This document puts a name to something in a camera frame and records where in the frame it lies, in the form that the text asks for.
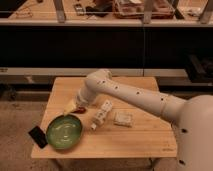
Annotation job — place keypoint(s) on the green ceramic bowl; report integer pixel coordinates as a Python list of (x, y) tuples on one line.
[(64, 132)]

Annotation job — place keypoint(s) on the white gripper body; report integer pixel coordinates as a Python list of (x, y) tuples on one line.
[(82, 100)]

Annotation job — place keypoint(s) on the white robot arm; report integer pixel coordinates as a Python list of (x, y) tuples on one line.
[(193, 117)]

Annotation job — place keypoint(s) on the white toy bottle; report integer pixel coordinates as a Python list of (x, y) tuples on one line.
[(100, 116)]

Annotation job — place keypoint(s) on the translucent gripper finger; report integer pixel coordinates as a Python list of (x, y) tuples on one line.
[(71, 106)]

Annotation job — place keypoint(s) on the white square sponge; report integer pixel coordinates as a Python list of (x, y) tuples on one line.
[(123, 119)]

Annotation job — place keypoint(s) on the basket on shelf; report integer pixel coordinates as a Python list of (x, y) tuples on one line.
[(136, 8)]

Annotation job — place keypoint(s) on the brown sausage toy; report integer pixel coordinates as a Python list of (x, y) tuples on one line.
[(80, 110)]

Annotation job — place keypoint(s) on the black smartphone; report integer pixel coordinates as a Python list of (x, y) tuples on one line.
[(38, 136)]

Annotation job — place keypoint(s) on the wooden table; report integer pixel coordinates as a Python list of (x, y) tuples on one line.
[(149, 137)]

